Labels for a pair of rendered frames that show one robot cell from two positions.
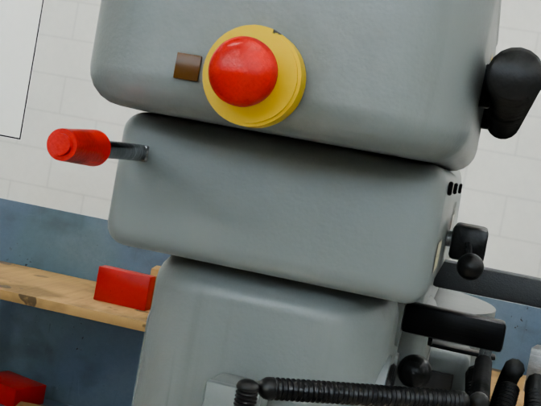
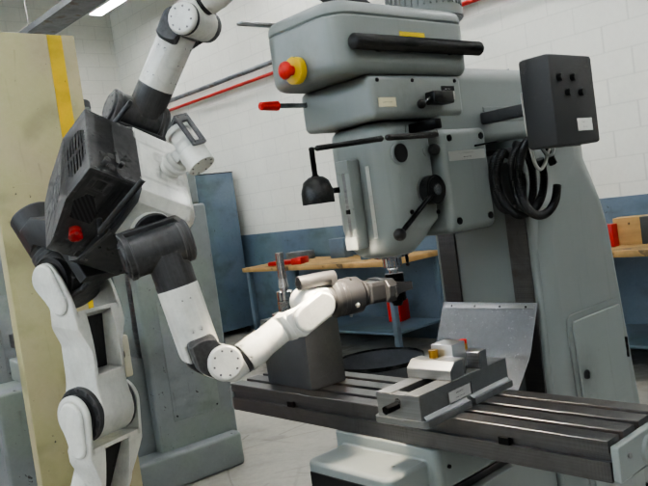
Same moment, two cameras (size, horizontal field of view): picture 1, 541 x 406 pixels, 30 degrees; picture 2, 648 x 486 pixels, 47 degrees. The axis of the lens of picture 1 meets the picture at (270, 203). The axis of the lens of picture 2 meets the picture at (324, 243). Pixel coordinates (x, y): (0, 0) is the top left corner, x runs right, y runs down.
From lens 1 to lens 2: 1.26 m
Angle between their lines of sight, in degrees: 36
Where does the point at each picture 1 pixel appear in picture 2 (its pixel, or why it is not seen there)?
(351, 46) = (312, 52)
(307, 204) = (341, 100)
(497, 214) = not seen: outside the picture
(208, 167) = (319, 101)
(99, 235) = not seen: hidden behind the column
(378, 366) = (389, 144)
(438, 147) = (343, 68)
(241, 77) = (283, 71)
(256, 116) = (295, 80)
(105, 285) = not seen: hidden behind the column
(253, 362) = (352, 155)
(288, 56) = (296, 62)
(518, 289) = (509, 112)
